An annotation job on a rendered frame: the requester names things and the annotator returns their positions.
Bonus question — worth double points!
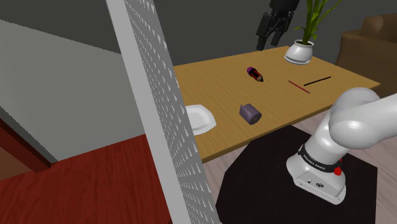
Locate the brown sofa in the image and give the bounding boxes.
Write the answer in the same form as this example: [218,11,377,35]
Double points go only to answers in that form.
[334,13,397,97]

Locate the red pen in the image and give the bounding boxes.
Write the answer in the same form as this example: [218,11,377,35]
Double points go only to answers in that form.
[288,80,311,95]

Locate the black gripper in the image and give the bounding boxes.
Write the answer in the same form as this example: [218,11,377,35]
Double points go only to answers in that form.
[255,0,300,52]

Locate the purple paper roll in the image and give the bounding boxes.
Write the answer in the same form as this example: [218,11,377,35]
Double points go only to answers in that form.
[239,103,263,126]

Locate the wooden table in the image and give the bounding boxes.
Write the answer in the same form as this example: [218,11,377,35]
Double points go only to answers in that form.
[172,45,381,164]

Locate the red pencil-shaped sharpener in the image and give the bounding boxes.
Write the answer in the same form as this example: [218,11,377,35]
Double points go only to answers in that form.
[246,66,265,83]

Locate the green plant in white pot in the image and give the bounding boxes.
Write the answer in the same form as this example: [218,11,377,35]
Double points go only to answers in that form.
[284,0,344,66]

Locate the black pen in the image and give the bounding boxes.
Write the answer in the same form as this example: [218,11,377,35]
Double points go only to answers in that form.
[303,76,332,87]

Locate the black robot stand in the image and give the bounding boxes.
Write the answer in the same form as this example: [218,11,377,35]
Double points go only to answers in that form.
[215,125,379,224]

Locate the white plate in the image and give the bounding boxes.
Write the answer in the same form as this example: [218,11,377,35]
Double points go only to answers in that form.
[184,104,217,137]

